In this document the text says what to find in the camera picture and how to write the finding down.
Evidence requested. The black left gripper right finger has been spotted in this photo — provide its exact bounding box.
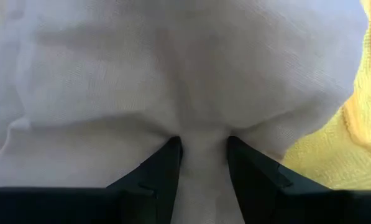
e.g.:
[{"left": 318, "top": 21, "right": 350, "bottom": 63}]
[{"left": 227, "top": 136, "right": 371, "bottom": 224}]

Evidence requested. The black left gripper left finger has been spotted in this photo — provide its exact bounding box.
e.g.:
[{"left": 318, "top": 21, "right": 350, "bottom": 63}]
[{"left": 0, "top": 136, "right": 183, "bottom": 224}]

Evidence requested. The yellow microfibre towel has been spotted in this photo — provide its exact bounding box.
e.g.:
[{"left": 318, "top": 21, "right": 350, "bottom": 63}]
[{"left": 281, "top": 0, "right": 371, "bottom": 190}]

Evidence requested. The pale pink towel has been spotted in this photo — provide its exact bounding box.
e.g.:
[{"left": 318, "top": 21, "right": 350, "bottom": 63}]
[{"left": 0, "top": 0, "right": 370, "bottom": 224}]

